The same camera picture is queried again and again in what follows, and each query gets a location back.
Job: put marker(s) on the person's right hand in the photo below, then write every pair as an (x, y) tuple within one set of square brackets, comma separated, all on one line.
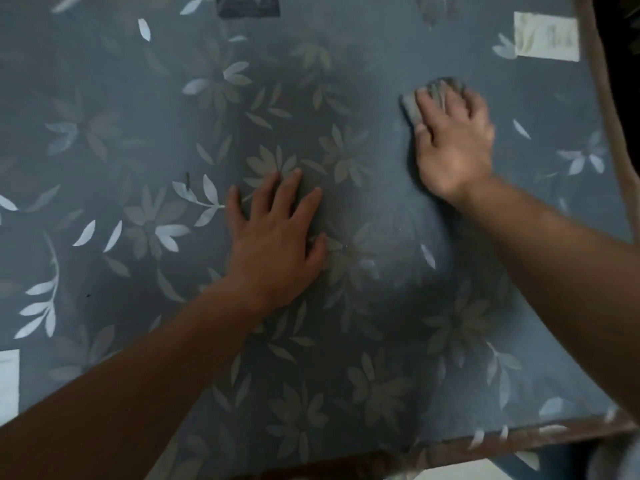
[(457, 149)]

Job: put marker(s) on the person's left little finger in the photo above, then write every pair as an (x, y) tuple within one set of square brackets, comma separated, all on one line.
[(317, 252)]

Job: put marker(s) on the person's right thumb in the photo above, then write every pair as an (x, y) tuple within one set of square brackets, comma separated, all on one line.
[(424, 142)]

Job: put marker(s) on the blue floral tablecloth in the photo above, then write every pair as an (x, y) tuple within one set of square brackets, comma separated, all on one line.
[(165, 144)]

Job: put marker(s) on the person's left middle finger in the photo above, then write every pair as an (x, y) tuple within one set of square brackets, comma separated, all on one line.
[(289, 194)]

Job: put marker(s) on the person's right forearm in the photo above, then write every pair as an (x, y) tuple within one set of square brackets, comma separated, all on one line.
[(560, 264)]

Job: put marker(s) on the person's left forearm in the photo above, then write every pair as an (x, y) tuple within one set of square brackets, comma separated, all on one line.
[(125, 394)]

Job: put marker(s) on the person's left hand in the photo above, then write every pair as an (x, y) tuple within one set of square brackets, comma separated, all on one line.
[(270, 254)]

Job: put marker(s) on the grey wiping cloth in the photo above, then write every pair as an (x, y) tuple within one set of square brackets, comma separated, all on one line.
[(411, 108)]

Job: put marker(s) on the person's left thumb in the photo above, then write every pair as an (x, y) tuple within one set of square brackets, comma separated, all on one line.
[(234, 212)]

